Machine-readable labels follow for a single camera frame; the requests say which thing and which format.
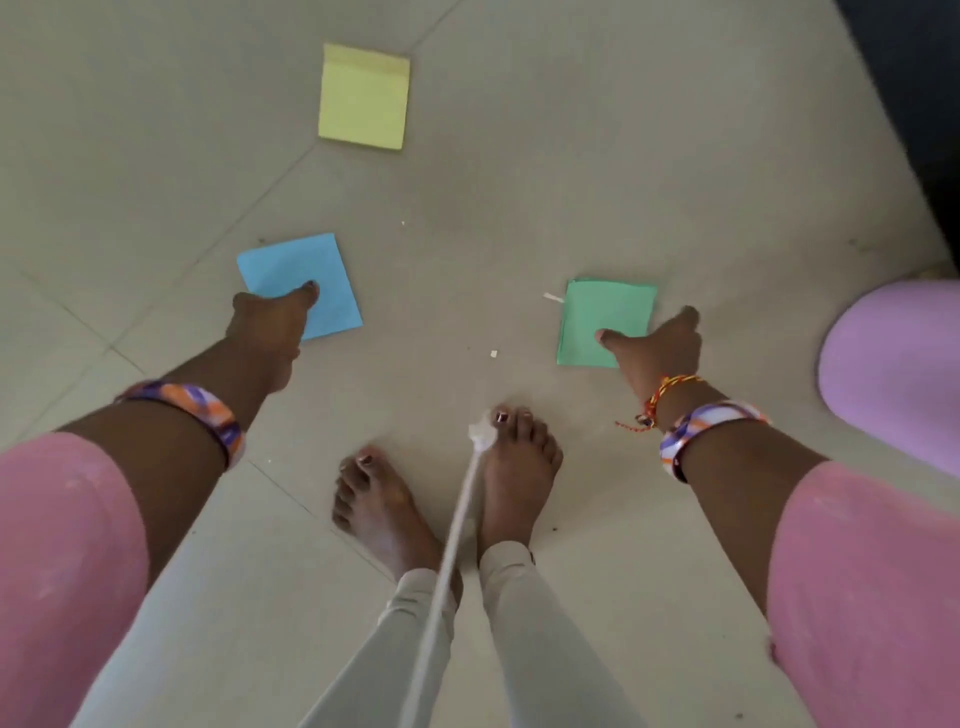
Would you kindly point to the person's right hand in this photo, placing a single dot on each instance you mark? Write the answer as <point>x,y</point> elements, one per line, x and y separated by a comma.
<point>664,352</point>

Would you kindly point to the blue sticky notes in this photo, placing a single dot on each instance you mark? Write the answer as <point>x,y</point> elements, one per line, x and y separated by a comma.
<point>300,262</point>

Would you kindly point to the person's right forearm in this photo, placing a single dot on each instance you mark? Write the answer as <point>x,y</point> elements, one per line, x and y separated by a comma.
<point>742,495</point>

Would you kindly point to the yellow sticky notes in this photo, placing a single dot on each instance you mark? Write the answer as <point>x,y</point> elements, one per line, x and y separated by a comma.
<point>364,97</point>

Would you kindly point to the patterned right wrist bangle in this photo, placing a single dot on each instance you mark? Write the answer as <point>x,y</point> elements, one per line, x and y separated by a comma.
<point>705,424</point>

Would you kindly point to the white trouser leg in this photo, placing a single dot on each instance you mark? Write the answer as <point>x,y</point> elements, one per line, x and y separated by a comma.
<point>547,645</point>
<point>360,675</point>

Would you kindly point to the person's left hand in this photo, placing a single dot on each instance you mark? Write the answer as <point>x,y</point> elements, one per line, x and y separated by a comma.
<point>270,330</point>

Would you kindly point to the patterned left wrist bangle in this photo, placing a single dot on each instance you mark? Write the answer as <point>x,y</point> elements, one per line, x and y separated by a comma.
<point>202,409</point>

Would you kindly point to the pink sleeve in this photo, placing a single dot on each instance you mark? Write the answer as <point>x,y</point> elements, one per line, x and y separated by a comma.
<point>60,585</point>
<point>877,600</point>

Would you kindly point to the patterned wrist bangle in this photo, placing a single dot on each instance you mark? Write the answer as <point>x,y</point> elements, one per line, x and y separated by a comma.
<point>202,409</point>
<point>705,424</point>

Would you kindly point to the person's left forearm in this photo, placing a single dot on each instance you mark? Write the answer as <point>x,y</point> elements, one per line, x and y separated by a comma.
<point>172,450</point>

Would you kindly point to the pink right sleeve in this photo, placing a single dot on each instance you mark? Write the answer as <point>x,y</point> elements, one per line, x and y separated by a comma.
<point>877,600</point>

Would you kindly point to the person's bare foot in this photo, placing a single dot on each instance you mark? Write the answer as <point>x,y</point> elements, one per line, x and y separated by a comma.
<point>517,480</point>
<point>382,510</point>

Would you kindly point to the green sticky notes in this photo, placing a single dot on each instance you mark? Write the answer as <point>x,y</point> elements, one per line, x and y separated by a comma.
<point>600,311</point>

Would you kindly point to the pink left sleeve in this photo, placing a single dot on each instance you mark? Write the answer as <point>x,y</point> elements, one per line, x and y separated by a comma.
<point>60,585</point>

